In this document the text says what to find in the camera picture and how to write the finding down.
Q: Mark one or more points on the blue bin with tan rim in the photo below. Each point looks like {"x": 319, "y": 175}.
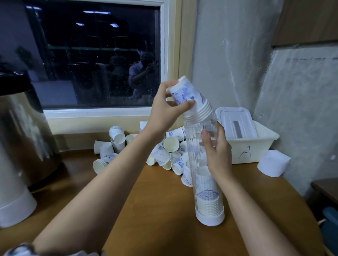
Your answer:
{"x": 330, "y": 229}

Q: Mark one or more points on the person's right hand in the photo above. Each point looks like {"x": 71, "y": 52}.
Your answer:
{"x": 221, "y": 155}

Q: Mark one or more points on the nested stack of paper cups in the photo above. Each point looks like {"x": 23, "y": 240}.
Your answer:
{"x": 208, "y": 198}
{"x": 8, "y": 179}

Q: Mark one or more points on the person's right forearm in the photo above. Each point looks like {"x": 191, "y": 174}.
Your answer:
{"x": 256, "y": 221}

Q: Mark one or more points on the pile of paper cups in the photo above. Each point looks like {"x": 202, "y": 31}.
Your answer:
{"x": 170, "y": 143}

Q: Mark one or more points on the dark wooden side counter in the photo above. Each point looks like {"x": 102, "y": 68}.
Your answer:
{"x": 325, "y": 189}

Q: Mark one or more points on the brown wooden wall cabinet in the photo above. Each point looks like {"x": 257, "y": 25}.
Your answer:
{"x": 306, "y": 21}

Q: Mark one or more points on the person's grey shirt sleeve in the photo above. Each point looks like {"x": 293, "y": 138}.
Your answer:
{"x": 21, "y": 250}

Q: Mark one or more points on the person's left hand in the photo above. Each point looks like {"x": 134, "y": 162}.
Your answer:
{"x": 161, "y": 113}

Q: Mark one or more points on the person's left forearm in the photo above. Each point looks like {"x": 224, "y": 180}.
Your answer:
{"x": 92, "y": 203}

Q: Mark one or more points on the white framed window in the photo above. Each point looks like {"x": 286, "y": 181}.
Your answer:
{"x": 95, "y": 58}

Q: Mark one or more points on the single blue-printed paper cup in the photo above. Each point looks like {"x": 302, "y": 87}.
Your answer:
{"x": 186, "y": 94}

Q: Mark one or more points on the translucent plastic box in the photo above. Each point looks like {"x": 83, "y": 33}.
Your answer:
{"x": 259, "y": 150}

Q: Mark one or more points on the white plastic lid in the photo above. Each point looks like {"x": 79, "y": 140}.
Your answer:
{"x": 236, "y": 122}

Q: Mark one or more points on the stainless steel water dispenser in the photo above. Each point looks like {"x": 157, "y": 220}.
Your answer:
{"x": 29, "y": 132}

